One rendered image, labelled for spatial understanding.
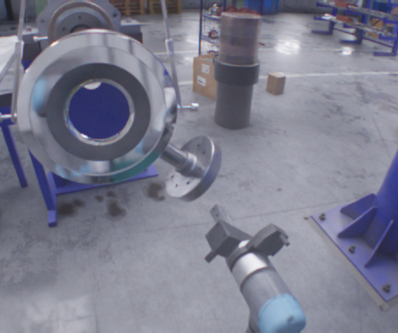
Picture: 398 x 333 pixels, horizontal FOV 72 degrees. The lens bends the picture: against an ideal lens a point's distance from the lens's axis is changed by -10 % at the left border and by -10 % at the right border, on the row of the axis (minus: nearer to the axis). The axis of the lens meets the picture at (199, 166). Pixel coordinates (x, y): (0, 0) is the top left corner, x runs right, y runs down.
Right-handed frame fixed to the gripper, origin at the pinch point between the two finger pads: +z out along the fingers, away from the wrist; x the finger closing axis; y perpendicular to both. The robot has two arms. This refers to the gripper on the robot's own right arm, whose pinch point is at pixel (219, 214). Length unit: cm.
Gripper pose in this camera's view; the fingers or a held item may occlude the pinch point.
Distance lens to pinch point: 70.3
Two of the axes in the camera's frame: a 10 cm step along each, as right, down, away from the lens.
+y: -6.3, 7.5, 2.0
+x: 7.2, 4.6, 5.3
